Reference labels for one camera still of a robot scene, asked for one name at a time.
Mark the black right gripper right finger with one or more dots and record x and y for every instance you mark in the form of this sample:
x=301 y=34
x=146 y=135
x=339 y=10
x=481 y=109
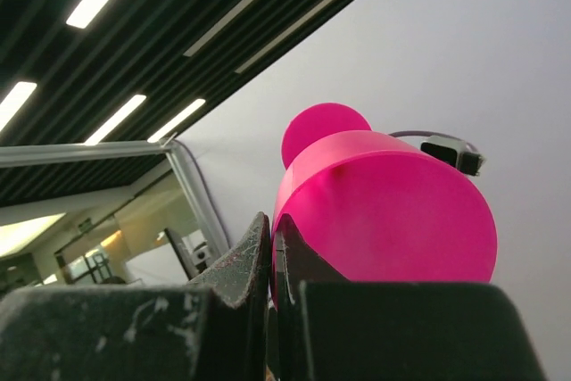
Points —
x=330 y=328

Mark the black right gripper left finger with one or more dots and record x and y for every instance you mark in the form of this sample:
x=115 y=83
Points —
x=211 y=328

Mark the aluminium corner post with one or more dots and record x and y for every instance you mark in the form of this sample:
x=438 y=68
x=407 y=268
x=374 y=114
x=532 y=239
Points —
x=181 y=160

